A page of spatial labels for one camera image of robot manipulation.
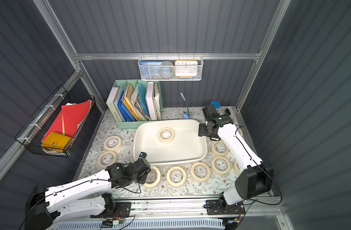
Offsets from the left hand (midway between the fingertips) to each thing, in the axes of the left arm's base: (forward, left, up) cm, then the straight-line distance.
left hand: (144, 174), depth 78 cm
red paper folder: (+23, +38, +23) cm, 50 cm away
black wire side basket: (+5, +36, +23) cm, 43 cm away
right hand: (+19, -37, +12) cm, 44 cm away
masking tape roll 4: (+4, -32, -8) cm, 33 cm away
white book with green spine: (+38, +23, +18) cm, 48 cm away
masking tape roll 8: (+11, +21, -6) cm, 24 cm away
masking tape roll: (+15, -44, -5) cm, 47 cm away
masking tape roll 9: (+30, -10, -6) cm, 32 cm away
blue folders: (+39, +17, +8) cm, 43 cm away
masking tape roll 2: (+3, -43, -5) cm, 43 cm away
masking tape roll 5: (+1, -18, -8) cm, 19 cm away
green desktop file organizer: (+37, +14, -3) cm, 40 cm away
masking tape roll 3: (+5, -54, -4) cm, 54 cm away
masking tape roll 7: (+19, +24, -6) cm, 31 cm away
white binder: (+42, 0, +15) cm, 45 cm away
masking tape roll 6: (-5, -7, -1) cm, 8 cm away
